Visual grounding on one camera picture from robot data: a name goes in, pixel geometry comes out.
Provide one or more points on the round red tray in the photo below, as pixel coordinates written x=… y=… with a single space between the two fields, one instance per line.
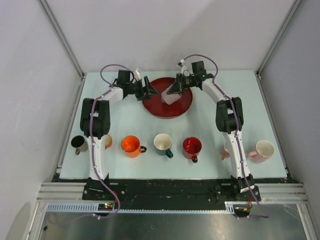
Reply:
x=158 y=108

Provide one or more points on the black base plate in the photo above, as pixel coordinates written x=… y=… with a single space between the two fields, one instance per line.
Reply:
x=170 y=194

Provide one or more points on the small orange cup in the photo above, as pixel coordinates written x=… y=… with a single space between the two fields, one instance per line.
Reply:
x=108 y=141

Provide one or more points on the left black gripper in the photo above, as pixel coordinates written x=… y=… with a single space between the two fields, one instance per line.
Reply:
x=141 y=95

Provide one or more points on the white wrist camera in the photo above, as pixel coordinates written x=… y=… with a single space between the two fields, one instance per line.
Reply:
x=181 y=65
x=137 y=75

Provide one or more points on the red mug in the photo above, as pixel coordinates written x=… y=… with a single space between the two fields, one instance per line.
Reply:
x=191 y=148

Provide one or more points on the small salmon pink mug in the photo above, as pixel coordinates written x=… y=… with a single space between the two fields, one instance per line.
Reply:
x=224 y=152

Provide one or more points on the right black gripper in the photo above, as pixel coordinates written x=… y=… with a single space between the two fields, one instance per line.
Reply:
x=179 y=85

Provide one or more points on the brown textured cup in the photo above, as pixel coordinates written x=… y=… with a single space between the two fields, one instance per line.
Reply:
x=80 y=144

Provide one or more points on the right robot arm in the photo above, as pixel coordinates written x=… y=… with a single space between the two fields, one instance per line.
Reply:
x=228 y=118

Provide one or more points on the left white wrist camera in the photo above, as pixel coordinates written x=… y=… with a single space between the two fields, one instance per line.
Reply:
x=137 y=75

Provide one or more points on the dark green mug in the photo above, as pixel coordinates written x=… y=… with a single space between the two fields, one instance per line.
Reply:
x=163 y=143

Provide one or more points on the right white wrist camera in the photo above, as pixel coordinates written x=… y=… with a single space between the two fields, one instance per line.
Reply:
x=181 y=65

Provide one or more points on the lilac mug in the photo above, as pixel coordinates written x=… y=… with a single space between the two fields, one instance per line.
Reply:
x=169 y=98

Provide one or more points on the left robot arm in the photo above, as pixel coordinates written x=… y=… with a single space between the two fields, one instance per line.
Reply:
x=95 y=121

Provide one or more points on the orange mug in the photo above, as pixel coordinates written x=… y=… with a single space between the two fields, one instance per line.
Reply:
x=132 y=147

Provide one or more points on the grey cable duct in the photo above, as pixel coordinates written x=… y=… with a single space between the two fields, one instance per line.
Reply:
x=69 y=207

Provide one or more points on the large pale pink mug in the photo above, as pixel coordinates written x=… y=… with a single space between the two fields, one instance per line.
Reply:
x=262 y=152

